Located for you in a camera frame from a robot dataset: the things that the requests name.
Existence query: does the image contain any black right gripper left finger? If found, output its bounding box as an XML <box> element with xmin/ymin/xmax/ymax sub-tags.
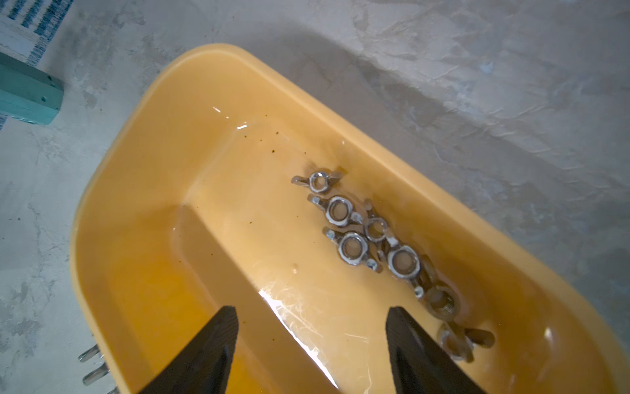
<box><xmin>141</xmin><ymin>306</ymin><xmax>239</xmax><ymax>393</ymax></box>

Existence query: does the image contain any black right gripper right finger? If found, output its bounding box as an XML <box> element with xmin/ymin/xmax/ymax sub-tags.
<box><xmin>386</xmin><ymin>306</ymin><xmax>484</xmax><ymax>393</ymax></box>

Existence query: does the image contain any yellow plastic storage box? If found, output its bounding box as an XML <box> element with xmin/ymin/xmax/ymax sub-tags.
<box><xmin>70</xmin><ymin>44</ymin><xmax>629</xmax><ymax>393</ymax></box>

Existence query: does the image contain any silver wing nut in box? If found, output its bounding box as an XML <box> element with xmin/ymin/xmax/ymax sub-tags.
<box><xmin>437</xmin><ymin>322</ymin><xmax>495</xmax><ymax>363</ymax></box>
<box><xmin>308</xmin><ymin>194</ymin><xmax>364</xmax><ymax>228</ymax></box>
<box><xmin>322</xmin><ymin>227</ymin><xmax>382</xmax><ymax>273</ymax></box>
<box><xmin>290</xmin><ymin>171</ymin><xmax>344</xmax><ymax>195</ymax></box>
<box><xmin>387</xmin><ymin>245</ymin><xmax>425</xmax><ymax>299</ymax></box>
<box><xmin>364</xmin><ymin>199</ymin><xmax>400</xmax><ymax>247</ymax></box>
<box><xmin>421</xmin><ymin>254</ymin><xmax>460</xmax><ymax>321</ymax></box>

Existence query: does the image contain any green spray bottle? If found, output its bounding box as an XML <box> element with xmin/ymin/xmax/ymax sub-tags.
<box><xmin>1</xmin><ymin>54</ymin><xmax>64</xmax><ymax>125</ymax></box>

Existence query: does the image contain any black wire shelf rack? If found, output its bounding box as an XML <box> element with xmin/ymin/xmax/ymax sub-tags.
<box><xmin>78</xmin><ymin>344</ymin><xmax>121</xmax><ymax>394</ymax></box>

